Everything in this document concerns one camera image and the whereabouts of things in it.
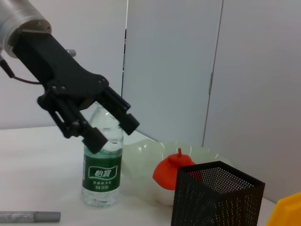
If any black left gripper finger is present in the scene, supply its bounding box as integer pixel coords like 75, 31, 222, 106
37, 90, 109, 154
94, 86, 141, 136

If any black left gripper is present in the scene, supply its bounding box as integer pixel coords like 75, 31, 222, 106
12, 30, 111, 111

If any clear water bottle green label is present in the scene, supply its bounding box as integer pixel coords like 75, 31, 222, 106
80, 103, 125, 209

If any red-orange toy orange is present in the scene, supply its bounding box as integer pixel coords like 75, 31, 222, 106
152, 147, 196, 191

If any translucent wavy fruit plate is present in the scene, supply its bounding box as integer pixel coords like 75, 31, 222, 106
121, 138, 233, 205

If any silver glitter pen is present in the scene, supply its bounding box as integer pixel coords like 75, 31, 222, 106
0, 210, 61, 223

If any black mesh pen holder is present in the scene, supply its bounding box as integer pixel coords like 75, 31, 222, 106
170, 161, 266, 226

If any yellow plastic bin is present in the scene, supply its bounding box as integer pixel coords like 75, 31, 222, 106
267, 192, 301, 226

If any left gripper cable with plug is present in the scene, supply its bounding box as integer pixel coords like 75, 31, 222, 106
0, 55, 42, 85

